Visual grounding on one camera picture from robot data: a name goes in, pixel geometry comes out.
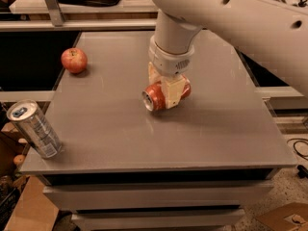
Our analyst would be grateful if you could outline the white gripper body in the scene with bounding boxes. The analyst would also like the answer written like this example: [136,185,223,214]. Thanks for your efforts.
[148,37,194,76]

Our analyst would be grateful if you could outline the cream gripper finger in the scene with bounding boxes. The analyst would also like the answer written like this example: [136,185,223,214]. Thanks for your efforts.
[161,75,186,109]
[148,62,161,85]

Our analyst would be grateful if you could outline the crushed red coke can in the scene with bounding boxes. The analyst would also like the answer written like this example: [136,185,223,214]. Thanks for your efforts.
[141,81,178,112]

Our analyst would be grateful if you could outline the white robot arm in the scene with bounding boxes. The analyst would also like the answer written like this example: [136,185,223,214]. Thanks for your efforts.
[149,0,308,95]

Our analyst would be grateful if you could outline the red apple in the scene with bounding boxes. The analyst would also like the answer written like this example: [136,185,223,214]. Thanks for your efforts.
[61,48,88,74]

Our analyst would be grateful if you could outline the tall silver energy drink can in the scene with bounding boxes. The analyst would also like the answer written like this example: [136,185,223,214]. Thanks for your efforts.
[7,99,62,159]

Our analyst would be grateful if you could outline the grey drawer cabinet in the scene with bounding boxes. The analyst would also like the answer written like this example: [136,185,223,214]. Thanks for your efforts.
[22,31,296,231]

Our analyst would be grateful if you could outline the metal shelf rack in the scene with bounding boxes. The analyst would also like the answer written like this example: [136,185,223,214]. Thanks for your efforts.
[0,0,158,32]

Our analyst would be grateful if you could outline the brown cardboard piece right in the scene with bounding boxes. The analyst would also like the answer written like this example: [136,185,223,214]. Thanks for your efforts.
[256,202,308,231]

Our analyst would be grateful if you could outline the brown cardboard box left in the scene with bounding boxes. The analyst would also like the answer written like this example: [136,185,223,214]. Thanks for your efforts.
[4,176,59,231]

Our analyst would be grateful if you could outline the black cable on floor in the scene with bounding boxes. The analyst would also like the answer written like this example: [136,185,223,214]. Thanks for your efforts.
[286,138,308,179]

